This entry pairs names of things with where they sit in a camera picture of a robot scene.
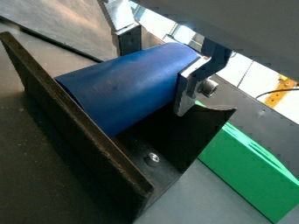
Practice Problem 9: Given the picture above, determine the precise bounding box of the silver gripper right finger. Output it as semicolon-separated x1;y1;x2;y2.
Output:
174;38;233;116

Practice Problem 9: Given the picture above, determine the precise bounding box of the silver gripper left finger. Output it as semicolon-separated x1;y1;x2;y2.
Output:
98;0;142;56

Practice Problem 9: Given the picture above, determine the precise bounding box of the blue oval cylinder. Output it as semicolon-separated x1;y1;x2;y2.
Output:
55;42;201;137

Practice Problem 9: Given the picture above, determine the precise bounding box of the black cradle fixture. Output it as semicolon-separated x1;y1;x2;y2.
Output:
0;32;235;220

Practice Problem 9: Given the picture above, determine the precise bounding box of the green shape sorter block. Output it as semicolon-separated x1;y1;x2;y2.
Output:
194;100;299;224

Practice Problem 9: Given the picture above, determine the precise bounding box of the black cable outside enclosure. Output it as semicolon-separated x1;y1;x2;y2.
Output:
255;87;299;100

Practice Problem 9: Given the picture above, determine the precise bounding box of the yellow bracket outside enclosure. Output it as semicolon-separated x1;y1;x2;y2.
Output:
265;74;298;108

